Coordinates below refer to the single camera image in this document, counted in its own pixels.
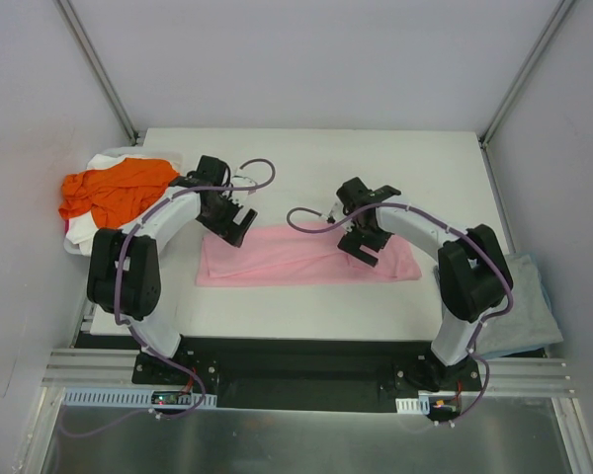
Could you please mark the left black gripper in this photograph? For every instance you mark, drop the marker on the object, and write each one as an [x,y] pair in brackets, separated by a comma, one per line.
[232,223]

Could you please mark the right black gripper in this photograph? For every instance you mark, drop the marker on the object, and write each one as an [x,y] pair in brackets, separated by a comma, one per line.
[364,245]

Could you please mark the pink t shirt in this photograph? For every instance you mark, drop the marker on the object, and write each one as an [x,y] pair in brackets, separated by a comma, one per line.
[280,256]

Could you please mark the blue t shirt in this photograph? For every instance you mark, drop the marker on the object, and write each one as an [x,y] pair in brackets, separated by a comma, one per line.
[454,335]

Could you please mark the grey t shirt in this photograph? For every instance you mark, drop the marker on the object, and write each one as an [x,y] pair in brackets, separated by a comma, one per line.
[529,325]

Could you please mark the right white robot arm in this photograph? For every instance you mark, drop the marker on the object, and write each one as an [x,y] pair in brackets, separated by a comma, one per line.
[473,276]

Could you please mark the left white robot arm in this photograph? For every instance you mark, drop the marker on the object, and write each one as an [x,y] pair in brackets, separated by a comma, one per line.
[124,276]

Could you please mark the orange t shirt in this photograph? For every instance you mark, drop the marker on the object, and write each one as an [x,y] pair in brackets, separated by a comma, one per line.
[116,196]

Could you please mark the white t shirt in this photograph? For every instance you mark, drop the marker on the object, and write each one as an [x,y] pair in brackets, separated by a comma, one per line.
[81,237]

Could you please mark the white plastic bin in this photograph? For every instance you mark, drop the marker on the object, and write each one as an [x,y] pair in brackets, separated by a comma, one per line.
[175,155]

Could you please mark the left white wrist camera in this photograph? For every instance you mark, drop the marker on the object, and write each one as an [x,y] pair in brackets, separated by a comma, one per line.
[241,188]

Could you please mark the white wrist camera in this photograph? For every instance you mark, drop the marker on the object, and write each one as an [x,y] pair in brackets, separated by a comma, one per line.
[334,214]
[241,188]

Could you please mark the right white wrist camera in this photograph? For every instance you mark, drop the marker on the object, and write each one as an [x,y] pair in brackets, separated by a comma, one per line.
[334,214]

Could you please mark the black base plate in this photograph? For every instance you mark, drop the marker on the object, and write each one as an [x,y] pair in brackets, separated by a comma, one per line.
[304,375]

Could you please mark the right slotted cable duct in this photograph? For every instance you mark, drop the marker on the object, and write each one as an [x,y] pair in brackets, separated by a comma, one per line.
[413,406]

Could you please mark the slotted cable duct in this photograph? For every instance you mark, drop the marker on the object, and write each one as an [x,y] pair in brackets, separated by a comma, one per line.
[136,398]
[413,406]

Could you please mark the aluminium extrusion rail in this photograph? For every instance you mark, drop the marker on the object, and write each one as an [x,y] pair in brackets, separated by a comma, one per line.
[109,361]

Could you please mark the left slotted cable duct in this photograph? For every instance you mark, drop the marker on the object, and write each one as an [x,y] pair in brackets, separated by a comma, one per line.
[136,398]

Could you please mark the left aluminium corner post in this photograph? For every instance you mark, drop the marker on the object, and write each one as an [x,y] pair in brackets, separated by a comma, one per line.
[88,50]

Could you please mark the aluminium corner post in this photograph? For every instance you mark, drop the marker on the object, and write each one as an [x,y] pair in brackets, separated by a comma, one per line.
[537,52]
[88,50]

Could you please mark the right aluminium corner post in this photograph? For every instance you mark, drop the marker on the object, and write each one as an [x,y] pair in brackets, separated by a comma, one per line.
[537,52]

